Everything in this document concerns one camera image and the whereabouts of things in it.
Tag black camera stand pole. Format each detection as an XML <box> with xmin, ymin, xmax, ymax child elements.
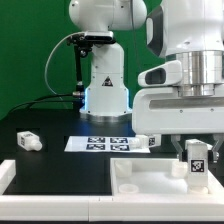
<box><xmin>74</xmin><ymin>46</ymin><xmax>84</xmax><ymax>109</ymax></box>

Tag grey camera cable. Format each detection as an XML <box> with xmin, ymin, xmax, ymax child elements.
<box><xmin>44</xmin><ymin>32</ymin><xmax>83</xmax><ymax>101</ymax></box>

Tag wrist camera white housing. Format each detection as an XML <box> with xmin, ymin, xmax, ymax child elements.
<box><xmin>138</xmin><ymin>60</ymin><xmax>182</xmax><ymax>87</ymax></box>

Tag black cables on table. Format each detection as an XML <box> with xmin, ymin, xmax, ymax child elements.
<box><xmin>6</xmin><ymin>94</ymin><xmax>84</xmax><ymax>116</ymax></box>

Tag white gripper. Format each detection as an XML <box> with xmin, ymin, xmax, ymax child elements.
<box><xmin>132</xmin><ymin>87</ymin><xmax>224</xmax><ymax>163</ymax></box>

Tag white U-shaped border fence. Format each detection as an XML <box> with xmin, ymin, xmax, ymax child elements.
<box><xmin>0</xmin><ymin>160</ymin><xmax>224</xmax><ymax>222</ymax></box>

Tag paper sheet with markers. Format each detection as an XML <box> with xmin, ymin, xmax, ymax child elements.
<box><xmin>65</xmin><ymin>136</ymin><xmax>150</xmax><ymax>153</ymax></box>

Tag black camera on stand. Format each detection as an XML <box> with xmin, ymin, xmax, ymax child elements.
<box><xmin>66</xmin><ymin>31</ymin><xmax>116</xmax><ymax>50</ymax></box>

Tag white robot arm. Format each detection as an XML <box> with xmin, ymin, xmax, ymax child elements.
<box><xmin>69</xmin><ymin>0</ymin><xmax>224</xmax><ymax>144</ymax></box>

